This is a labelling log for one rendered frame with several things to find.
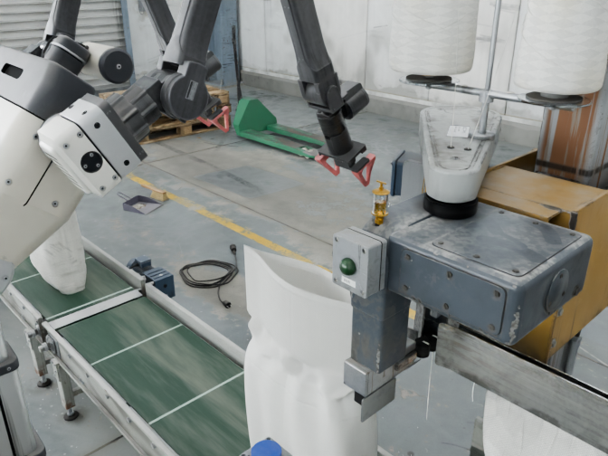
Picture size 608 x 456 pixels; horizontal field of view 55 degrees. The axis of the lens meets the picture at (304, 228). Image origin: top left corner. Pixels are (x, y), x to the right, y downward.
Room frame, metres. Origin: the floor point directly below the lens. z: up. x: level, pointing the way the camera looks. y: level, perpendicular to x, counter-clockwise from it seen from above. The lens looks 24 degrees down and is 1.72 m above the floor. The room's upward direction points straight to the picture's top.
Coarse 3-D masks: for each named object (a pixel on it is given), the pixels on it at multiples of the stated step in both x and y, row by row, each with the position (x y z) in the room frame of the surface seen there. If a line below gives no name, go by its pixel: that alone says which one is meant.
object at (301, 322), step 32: (256, 256) 1.34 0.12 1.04; (256, 288) 1.34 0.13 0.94; (288, 288) 1.18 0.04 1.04; (320, 288) 1.26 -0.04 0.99; (256, 320) 1.34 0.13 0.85; (288, 320) 1.18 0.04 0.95; (320, 320) 1.12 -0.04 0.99; (256, 352) 1.25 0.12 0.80; (288, 352) 1.18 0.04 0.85; (320, 352) 1.12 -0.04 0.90; (256, 384) 1.25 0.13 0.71; (288, 384) 1.16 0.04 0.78; (320, 384) 1.10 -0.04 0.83; (256, 416) 1.24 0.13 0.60; (288, 416) 1.14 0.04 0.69; (320, 416) 1.07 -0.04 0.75; (352, 416) 1.06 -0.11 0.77; (288, 448) 1.14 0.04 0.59; (320, 448) 1.07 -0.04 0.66; (352, 448) 1.05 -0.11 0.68
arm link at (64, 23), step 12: (60, 0) 1.49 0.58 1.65; (72, 0) 1.51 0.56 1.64; (60, 12) 1.49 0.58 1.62; (72, 12) 1.51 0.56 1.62; (48, 24) 1.50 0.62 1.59; (60, 24) 1.48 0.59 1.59; (72, 24) 1.50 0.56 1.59; (48, 36) 1.52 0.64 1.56; (72, 36) 1.49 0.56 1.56; (48, 48) 1.44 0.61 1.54
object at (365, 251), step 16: (336, 240) 0.84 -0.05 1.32; (352, 240) 0.82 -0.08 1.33; (368, 240) 0.82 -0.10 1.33; (384, 240) 0.82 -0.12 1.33; (336, 256) 0.84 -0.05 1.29; (352, 256) 0.82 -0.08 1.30; (368, 256) 0.79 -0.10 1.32; (384, 256) 0.82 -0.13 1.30; (336, 272) 0.84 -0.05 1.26; (368, 272) 0.79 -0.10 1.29; (384, 272) 0.82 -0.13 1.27; (352, 288) 0.81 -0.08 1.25; (368, 288) 0.80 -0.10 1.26
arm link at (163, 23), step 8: (144, 0) 1.65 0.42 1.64; (152, 0) 1.64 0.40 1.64; (160, 0) 1.66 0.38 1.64; (152, 8) 1.64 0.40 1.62; (160, 8) 1.66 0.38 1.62; (168, 8) 1.67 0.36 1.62; (152, 16) 1.66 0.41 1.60; (160, 16) 1.66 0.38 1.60; (168, 16) 1.67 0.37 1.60; (152, 24) 1.67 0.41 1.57; (160, 24) 1.66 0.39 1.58; (168, 24) 1.67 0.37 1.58; (160, 32) 1.66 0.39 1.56; (168, 32) 1.67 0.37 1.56; (160, 40) 1.68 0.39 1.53; (168, 40) 1.66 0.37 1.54; (160, 48) 1.70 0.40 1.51
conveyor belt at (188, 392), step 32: (96, 320) 2.05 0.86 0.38; (128, 320) 2.05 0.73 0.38; (160, 320) 2.05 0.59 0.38; (96, 352) 1.84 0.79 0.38; (128, 352) 1.84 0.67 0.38; (160, 352) 1.84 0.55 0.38; (192, 352) 1.84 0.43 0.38; (128, 384) 1.65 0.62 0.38; (160, 384) 1.65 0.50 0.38; (192, 384) 1.65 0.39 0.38; (224, 384) 1.65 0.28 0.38; (160, 416) 1.49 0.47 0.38; (192, 416) 1.49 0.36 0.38; (224, 416) 1.49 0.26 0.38; (192, 448) 1.35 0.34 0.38; (224, 448) 1.35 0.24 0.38
